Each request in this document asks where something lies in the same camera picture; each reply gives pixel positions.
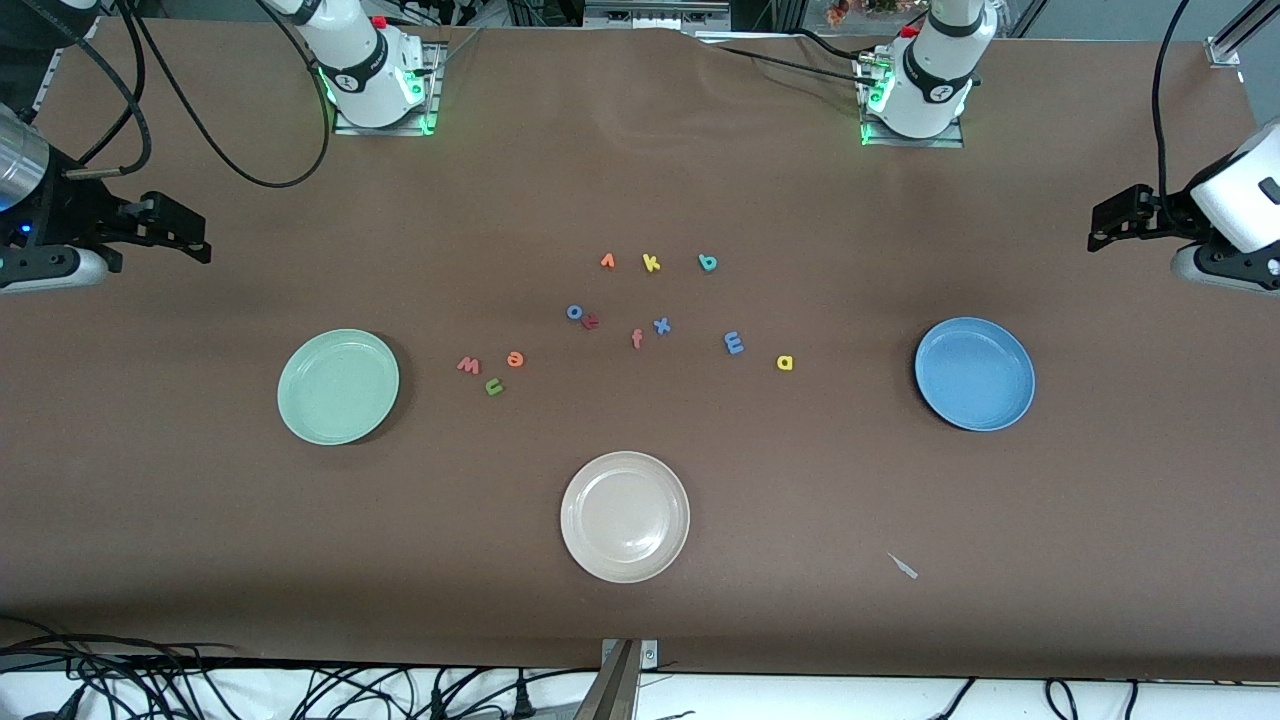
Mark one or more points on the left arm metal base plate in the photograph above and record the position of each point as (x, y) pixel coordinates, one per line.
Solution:
(915, 143)

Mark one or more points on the aluminium corner profile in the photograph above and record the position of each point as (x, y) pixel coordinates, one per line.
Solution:
(1225, 48)

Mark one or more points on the brown table cover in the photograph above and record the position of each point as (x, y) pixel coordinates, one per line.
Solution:
(200, 550)

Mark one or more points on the orange red background object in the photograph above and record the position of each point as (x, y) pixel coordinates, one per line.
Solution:
(837, 10)

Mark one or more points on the small grey tape scrap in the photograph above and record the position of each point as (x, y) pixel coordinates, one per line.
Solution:
(904, 567)

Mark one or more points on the blue plate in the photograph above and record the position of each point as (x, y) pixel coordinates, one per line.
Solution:
(975, 375)

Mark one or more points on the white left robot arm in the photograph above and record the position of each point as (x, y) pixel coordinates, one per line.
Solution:
(935, 70)

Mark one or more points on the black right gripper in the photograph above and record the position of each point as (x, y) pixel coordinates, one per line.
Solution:
(70, 215)

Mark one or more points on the beige plate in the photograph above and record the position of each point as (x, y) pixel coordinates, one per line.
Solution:
(625, 517)

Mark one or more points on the grey metal mount bracket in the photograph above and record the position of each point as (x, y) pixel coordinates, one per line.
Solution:
(620, 690)

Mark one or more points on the green plate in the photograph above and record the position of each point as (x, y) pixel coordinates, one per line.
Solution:
(338, 388)

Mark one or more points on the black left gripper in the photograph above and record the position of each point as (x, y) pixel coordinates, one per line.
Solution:
(1166, 214)

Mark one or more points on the aluminium frame beam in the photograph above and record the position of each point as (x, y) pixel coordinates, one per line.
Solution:
(650, 12)

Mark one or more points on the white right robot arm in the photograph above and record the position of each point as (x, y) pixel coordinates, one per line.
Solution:
(360, 70)

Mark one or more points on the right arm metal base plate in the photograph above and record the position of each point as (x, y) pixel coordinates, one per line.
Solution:
(380, 131)

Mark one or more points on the blue foam letter E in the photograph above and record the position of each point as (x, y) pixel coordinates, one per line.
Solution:
(733, 343)

